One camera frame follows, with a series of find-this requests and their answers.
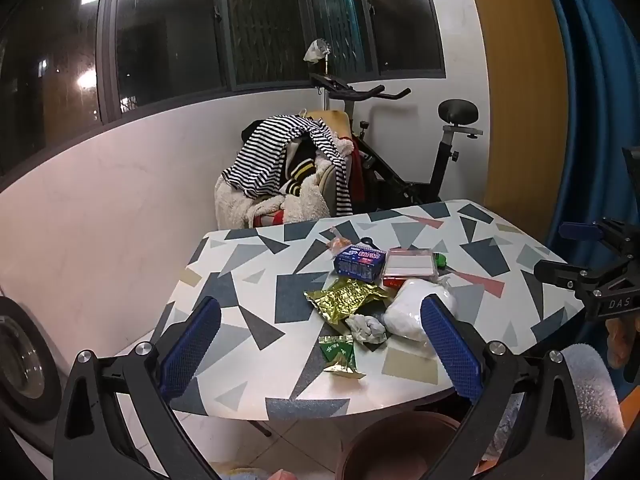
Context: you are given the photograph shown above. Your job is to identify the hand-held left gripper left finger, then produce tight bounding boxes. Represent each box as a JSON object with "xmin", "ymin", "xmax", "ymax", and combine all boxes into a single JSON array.
[{"xmin": 52, "ymin": 296, "xmax": 223, "ymax": 480}]

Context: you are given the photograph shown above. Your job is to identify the person's right hand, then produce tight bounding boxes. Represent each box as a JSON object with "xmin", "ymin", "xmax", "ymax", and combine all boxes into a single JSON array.
[{"xmin": 606, "ymin": 319, "xmax": 632, "ymax": 367}]

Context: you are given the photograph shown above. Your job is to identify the dark framed window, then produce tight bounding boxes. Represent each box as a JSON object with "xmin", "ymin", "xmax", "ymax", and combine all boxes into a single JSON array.
[{"xmin": 0, "ymin": 0, "xmax": 447, "ymax": 173}]

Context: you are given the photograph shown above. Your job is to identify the white bag on bike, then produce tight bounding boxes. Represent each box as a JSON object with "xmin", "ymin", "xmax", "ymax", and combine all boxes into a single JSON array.
[{"xmin": 302, "ymin": 38, "xmax": 332, "ymax": 64}]

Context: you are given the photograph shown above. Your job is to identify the wooden chair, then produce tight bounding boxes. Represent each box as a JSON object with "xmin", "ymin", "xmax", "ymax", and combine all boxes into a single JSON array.
[{"xmin": 215, "ymin": 110, "xmax": 362, "ymax": 228}]

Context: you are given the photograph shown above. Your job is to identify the brown round bin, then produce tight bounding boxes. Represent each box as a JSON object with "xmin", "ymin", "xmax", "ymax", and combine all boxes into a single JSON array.
[{"xmin": 336, "ymin": 411, "xmax": 468, "ymax": 480}]

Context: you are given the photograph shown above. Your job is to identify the blue curtain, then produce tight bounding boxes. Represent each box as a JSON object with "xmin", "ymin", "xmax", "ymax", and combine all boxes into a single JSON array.
[{"xmin": 537, "ymin": 0, "xmax": 640, "ymax": 271}]

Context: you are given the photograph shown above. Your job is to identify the light blue fluffy cloth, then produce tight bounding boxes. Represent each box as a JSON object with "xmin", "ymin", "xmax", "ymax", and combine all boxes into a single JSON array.
[{"xmin": 219, "ymin": 466, "xmax": 273, "ymax": 480}]

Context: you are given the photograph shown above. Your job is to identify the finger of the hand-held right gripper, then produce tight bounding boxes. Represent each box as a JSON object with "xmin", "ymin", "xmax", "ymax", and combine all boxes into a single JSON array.
[
  {"xmin": 559, "ymin": 221, "xmax": 621, "ymax": 248},
  {"xmin": 534, "ymin": 259, "xmax": 601, "ymax": 293}
]

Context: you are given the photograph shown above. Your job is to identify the orange snack packet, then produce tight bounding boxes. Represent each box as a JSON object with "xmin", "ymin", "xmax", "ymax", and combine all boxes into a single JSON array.
[{"xmin": 326, "ymin": 232, "xmax": 353, "ymax": 257}]

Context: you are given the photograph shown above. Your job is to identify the black exercise bike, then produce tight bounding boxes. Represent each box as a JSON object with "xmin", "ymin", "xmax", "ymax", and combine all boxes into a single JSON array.
[{"xmin": 309, "ymin": 72, "xmax": 485, "ymax": 213}]

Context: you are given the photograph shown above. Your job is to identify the geometric patterned table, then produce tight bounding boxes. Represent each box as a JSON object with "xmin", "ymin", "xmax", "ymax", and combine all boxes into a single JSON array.
[{"xmin": 150, "ymin": 199, "xmax": 586, "ymax": 438}]

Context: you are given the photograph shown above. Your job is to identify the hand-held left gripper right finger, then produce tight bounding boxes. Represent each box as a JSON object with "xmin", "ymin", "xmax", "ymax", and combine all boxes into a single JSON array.
[{"xmin": 420, "ymin": 294, "xmax": 586, "ymax": 480}]

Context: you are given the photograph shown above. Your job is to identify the black yellow striped garment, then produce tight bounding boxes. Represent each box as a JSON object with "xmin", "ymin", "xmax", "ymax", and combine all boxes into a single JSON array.
[{"xmin": 276, "ymin": 137, "xmax": 322, "ymax": 196}]

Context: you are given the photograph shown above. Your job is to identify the blue printed box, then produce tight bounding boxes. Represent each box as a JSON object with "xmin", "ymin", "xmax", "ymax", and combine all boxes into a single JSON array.
[{"xmin": 333, "ymin": 244, "xmax": 387, "ymax": 282}]

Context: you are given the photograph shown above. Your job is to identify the yellow wooden panel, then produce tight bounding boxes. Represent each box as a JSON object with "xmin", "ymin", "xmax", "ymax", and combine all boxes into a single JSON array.
[{"xmin": 462, "ymin": 0, "xmax": 572, "ymax": 261}]

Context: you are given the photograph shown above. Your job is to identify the red garment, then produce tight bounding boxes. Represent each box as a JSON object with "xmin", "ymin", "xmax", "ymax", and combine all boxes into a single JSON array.
[{"xmin": 344, "ymin": 134, "xmax": 367, "ymax": 202}]

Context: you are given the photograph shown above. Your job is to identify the green snack packet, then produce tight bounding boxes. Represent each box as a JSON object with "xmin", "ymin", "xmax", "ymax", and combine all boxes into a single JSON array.
[{"xmin": 318, "ymin": 335, "xmax": 366, "ymax": 380}]

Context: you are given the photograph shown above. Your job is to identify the white fleece garment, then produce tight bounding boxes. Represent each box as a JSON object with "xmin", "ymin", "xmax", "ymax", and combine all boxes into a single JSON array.
[{"xmin": 215, "ymin": 152, "xmax": 332, "ymax": 232}]

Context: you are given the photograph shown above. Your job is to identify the black white striped shirt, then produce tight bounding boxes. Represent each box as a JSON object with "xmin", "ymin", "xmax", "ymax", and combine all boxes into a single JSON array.
[{"xmin": 221, "ymin": 115, "xmax": 353, "ymax": 217}]

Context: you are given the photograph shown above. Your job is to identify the white plastic bag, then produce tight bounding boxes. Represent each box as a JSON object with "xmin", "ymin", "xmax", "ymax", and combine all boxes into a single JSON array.
[{"xmin": 384, "ymin": 276, "xmax": 458, "ymax": 343}]

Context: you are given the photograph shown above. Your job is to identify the gold foil bag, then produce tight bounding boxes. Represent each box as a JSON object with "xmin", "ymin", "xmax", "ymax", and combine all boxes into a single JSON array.
[{"xmin": 305, "ymin": 278, "xmax": 392, "ymax": 335}]

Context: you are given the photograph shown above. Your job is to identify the white tissue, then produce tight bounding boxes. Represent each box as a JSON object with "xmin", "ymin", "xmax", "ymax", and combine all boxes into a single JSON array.
[{"xmin": 346, "ymin": 314, "xmax": 387, "ymax": 345}]

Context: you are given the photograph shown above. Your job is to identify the clear plastic case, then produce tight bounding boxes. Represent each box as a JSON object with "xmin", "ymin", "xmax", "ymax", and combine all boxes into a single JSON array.
[{"xmin": 382, "ymin": 248, "xmax": 440, "ymax": 281}]

